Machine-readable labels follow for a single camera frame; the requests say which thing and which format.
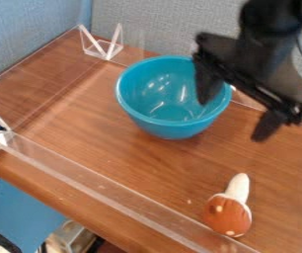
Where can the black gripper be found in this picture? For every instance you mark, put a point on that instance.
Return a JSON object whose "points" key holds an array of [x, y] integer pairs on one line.
{"points": [[263, 74]]}

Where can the brown spotted toy mushroom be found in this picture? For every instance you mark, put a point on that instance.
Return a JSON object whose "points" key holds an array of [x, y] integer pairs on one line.
{"points": [[226, 214]]}

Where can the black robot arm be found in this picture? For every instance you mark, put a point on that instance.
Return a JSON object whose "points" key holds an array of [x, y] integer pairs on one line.
{"points": [[271, 23]]}

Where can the blue plastic bowl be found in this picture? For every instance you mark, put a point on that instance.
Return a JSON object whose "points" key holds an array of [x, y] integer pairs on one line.
{"points": [[154, 92]]}

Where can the clear acrylic back barrier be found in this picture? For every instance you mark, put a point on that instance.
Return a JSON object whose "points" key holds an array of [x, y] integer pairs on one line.
{"points": [[141, 46]]}

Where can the clear acrylic barrier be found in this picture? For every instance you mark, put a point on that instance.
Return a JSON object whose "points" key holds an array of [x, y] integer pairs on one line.
{"points": [[82, 191], [141, 46]]}

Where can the clear acrylic front barrier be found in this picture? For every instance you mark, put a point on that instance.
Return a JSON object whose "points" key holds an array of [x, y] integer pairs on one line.
{"points": [[82, 191]]}

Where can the clear box under table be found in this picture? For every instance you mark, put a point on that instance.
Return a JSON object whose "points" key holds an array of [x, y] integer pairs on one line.
{"points": [[70, 238]]}

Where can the clear acrylic corner bracket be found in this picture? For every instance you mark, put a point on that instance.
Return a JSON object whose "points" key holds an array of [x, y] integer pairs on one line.
{"points": [[100, 48]]}

